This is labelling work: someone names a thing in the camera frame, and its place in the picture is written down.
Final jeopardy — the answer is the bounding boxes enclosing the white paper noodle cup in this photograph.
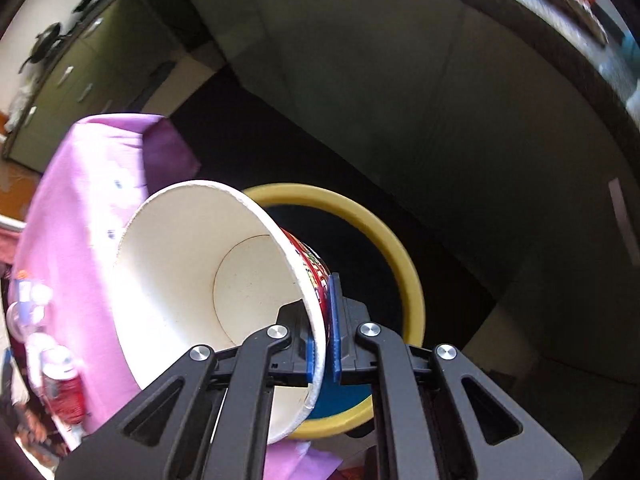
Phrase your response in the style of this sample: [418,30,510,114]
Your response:
[112,180,326,443]

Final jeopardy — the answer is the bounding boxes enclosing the red crushed soda can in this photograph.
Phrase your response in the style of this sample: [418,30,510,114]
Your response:
[41,346,87,426]

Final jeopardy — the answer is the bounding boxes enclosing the yellow-rimmed dark trash bin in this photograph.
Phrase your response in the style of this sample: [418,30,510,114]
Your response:
[244,183,425,440]

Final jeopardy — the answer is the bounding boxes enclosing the green kitchen cabinets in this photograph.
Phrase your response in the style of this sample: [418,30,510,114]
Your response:
[2,0,212,174]

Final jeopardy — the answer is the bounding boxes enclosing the pink floral tablecloth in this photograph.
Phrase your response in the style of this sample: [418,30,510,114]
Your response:
[14,114,340,479]

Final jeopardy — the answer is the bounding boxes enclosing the black wok on stove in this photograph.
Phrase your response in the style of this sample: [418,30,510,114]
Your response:
[18,22,62,74]

